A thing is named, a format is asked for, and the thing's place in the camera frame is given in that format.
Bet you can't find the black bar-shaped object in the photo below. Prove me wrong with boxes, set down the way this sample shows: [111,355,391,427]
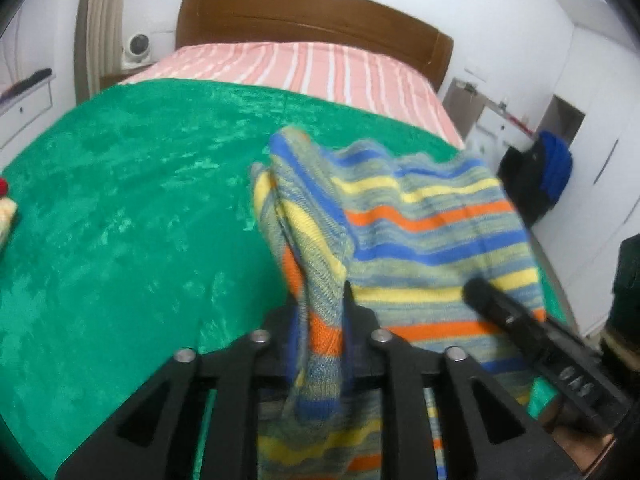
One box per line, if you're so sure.
[10,67,53,93]

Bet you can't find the pink striped bedsheet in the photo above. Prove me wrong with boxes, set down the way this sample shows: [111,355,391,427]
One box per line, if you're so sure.
[117,42,466,150]

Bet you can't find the white wardrobe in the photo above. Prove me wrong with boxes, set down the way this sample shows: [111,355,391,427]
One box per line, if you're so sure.
[530,0,640,331]

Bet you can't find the striped knit sweater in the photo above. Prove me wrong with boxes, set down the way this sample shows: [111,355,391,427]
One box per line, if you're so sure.
[249,126,548,480]

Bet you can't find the blue cloth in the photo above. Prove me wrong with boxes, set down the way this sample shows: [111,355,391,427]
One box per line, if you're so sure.
[537,130,574,206]

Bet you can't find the green patterned blanket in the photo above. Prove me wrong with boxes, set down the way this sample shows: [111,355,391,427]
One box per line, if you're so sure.
[0,80,568,466]

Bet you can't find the brown wooden headboard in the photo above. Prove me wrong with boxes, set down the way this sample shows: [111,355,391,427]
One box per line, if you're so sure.
[175,0,455,93]

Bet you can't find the white drawer cabinet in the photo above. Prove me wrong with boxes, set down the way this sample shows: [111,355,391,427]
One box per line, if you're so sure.
[0,67,55,153]

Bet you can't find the wooden bedside table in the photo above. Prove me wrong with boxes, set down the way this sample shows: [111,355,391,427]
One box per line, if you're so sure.
[100,66,151,91]

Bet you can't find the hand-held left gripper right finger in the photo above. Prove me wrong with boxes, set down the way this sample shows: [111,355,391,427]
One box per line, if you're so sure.
[342,280,583,480]

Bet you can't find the small white fan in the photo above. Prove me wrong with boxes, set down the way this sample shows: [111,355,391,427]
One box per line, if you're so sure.
[121,33,151,67]

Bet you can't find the beige curtain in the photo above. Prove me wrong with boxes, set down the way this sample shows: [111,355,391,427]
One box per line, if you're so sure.
[74,0,131,103]

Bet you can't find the white bedside desk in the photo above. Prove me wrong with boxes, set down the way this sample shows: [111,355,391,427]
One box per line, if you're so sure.
[442,77,538,161]

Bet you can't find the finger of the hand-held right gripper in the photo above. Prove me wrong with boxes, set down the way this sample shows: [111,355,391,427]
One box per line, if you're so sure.
[462,276,632,433]

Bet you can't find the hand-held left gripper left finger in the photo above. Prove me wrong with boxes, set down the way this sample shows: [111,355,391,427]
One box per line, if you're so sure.
[55,305,301,480]

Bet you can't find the red and yellow cloth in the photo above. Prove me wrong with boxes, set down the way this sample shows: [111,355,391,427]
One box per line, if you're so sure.
[0,177,20,248]

